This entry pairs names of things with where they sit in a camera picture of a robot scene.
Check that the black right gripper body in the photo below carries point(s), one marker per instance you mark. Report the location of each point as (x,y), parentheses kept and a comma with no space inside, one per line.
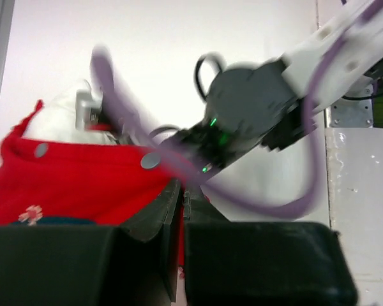
(246,106)

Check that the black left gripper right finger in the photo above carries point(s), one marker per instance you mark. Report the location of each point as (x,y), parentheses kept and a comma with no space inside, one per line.
(261,263)

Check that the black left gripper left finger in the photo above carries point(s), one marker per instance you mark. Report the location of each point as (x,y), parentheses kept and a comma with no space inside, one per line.
(134,263)

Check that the red patterned pillowcase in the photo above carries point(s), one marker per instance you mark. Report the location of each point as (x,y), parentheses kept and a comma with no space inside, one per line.
(49,183)

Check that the white pillow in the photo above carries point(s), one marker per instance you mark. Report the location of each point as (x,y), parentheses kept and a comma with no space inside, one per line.
(55,121)

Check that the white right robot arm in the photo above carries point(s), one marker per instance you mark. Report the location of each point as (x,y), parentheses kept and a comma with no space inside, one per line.
(346,53)

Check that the white front cover board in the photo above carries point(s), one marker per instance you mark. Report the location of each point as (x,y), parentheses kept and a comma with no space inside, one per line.
(355,171)

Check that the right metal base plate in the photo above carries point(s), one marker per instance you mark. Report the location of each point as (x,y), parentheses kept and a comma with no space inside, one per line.
(359,109)

